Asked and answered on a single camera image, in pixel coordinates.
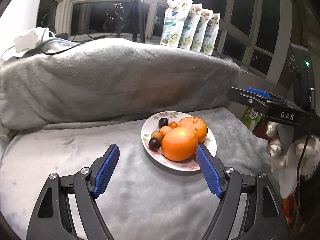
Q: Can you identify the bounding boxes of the large smooth orange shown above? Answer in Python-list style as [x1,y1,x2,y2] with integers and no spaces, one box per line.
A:
[161,127,198,161]

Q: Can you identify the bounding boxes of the black tripod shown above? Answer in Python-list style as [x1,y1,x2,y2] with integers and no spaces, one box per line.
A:
[116,0,146,43]

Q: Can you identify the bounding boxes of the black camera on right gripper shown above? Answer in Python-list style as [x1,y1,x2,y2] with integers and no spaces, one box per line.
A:
[286,43,317,115]

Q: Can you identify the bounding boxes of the small mandarin orange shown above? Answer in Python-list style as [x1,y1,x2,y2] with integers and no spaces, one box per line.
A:
[159,126,173,136]

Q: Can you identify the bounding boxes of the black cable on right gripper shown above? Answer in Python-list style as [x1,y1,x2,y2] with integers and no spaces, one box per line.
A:
[294,87,316,228]

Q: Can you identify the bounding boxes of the rough spotted orange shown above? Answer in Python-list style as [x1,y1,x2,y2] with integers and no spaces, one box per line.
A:
[177,116,208,144]

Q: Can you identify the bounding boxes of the tiny orange kumquat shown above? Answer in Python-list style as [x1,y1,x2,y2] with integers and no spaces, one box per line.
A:
[169,122,177,129]

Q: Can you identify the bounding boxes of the green packaged item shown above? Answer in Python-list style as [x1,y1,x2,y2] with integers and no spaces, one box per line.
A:
[241,108,261,132]

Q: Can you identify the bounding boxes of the floral white plate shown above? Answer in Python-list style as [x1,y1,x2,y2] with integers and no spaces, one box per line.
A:
[141,111,217,172]

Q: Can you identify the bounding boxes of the refill pouch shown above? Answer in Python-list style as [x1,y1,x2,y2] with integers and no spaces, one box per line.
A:
[190,9,213,52]
[178,3,203,50]
[201,13,221,55]
[160,0,193,48]

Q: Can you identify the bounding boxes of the black cable on cushion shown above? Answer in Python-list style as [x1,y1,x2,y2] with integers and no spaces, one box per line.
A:
[39,26,106,55]

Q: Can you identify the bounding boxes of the white crumpled cloth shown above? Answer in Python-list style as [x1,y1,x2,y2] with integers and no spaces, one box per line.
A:
[14,27,55,53]

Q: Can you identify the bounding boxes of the grey sofa back cushion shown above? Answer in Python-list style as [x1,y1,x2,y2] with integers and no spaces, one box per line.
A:
[1,38,241,130]

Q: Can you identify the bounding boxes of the dark plum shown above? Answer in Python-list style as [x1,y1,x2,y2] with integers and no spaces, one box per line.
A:
[158,118,169,129]
[149,137,161,151]

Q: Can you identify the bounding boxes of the right white gloved hand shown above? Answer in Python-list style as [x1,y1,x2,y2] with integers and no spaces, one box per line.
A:
[266,121,319,199]

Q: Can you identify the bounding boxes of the brown longan fruit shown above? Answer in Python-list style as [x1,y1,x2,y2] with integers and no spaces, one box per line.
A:
[151,131,163,142]

